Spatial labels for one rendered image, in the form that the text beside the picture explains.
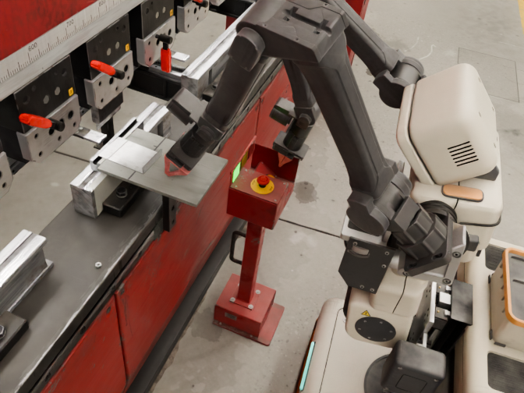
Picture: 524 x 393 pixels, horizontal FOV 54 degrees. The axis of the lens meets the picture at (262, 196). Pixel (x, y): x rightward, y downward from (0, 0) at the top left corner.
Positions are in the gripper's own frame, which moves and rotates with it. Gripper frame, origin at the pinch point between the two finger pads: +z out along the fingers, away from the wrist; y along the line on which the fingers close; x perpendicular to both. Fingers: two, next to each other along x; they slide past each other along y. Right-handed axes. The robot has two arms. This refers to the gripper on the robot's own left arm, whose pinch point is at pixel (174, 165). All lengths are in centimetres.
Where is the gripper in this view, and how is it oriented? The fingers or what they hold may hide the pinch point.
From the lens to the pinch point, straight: 127.1
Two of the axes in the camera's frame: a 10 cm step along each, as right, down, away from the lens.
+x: 7.4, 6.4, 2.0
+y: -3.6, 6.3, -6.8
